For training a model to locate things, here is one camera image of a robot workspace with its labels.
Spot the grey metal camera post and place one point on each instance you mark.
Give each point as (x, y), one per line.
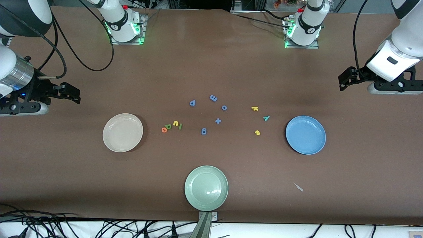
(203, 228)

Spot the brown table cover sheet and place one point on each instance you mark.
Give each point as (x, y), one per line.
(66, 185)

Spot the tan cardboard piece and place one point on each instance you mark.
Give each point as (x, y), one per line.
(416, 234)

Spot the blue plate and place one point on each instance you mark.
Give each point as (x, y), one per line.
(305, 135)

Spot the small grey paper scrap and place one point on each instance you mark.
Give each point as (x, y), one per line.
(299, 187)

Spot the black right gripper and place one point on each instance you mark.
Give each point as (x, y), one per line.
(39, 89)

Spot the green letter p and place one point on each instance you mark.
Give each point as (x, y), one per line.
(168, 126)

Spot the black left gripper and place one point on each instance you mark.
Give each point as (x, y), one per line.
(361, 73)

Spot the blue letter m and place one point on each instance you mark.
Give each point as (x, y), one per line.
(213, 98)

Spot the beige brown plate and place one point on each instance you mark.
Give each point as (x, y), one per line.
(123, 133)

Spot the pale green plate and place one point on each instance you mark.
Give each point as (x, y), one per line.
(206, 188)

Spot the orange background object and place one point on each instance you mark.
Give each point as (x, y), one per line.
(277, 3)

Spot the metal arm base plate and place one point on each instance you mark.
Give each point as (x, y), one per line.
(142, 33)
(314, 46)

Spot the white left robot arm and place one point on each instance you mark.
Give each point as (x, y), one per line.
(310, 23)

